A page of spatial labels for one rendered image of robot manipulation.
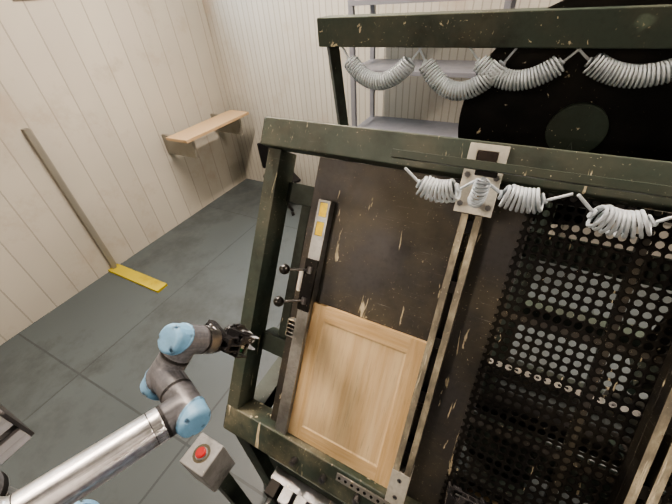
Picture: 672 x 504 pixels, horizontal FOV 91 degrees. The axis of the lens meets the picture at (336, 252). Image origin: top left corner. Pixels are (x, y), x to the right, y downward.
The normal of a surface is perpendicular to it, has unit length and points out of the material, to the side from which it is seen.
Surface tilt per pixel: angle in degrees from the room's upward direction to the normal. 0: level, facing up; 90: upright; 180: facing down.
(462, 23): 90
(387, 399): 57
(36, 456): 0
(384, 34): 90
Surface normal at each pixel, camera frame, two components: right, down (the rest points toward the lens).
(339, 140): -0.43, 0.07
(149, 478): -0.06, -0.77
